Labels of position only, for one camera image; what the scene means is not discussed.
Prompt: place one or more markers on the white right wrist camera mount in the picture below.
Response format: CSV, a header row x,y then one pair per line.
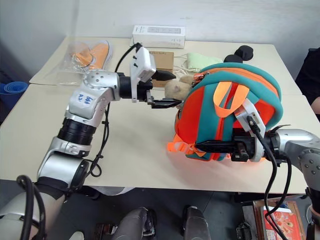
x,y
251,117

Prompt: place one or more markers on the red printed box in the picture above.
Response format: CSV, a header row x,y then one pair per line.
x,y
282,223

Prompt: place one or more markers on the beige plush toy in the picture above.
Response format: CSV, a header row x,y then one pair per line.
x,y
176,88

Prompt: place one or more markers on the orange canvas shoe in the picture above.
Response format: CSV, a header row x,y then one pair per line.
x,y
82,58
101,53

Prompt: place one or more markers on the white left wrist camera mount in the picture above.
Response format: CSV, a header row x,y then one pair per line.
x,y
143,65

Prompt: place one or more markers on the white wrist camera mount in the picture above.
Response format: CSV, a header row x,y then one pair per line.
x,y
251,117
143,65

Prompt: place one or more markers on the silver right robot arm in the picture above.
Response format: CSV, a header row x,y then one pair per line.
x,y
298,145

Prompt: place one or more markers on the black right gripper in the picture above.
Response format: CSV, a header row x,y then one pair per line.
x,y
241,147

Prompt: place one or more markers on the long white box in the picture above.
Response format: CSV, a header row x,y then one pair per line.
x,y
159,36

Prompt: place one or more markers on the person in dark clothes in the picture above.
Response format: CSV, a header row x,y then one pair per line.
x,y
310,75

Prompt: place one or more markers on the brown cardboard box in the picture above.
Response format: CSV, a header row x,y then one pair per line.
x,y
163,63

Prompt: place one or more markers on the brown wooden tray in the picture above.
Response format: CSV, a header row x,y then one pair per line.
x,y
278,217

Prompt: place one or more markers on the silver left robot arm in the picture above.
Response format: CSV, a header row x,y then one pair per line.
x,y
97,100

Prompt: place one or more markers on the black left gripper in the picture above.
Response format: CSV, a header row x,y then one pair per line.
x,y
144,88

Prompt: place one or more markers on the dark rounded shape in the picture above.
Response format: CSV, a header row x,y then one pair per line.
x,y
196,222
136,223

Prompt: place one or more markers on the orange and teal backpack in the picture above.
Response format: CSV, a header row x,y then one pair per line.
x,y
220,100

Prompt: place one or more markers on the clear plastic bag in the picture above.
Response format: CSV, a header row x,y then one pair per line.
x,y
75,65

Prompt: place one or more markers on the black round-eared headband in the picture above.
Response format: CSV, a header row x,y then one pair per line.
x,y
242,53

